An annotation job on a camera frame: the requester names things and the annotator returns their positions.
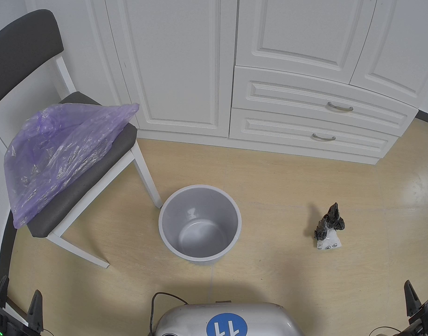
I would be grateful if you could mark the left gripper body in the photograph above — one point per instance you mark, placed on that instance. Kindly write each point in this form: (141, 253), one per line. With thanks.
(7, 324)

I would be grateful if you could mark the white trash bin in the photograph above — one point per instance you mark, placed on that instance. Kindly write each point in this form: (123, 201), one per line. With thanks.
(200, 222)

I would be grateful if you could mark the white wardrobe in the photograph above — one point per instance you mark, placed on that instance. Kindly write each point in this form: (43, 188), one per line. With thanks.
(182, 47)

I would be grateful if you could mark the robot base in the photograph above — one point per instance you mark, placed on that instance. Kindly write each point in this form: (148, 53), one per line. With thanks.
(200, 320)

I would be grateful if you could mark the white printed wrapper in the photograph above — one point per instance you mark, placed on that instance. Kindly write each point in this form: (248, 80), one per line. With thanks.
(329, 242)

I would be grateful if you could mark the white chair grey cushions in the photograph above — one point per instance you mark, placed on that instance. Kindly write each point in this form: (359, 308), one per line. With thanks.
(18, 47)

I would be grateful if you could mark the black plastic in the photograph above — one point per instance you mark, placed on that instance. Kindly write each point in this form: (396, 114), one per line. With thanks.
(331, 219)

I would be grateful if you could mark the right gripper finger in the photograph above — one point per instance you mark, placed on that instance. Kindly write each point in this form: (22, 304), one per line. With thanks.
(412, 299)

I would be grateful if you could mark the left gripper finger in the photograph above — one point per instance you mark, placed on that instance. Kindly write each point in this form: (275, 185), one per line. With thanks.
(1, 294)
(36, 313)

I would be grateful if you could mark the purple plastic bag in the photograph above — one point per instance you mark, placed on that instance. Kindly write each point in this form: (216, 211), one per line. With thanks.
(60, 152)

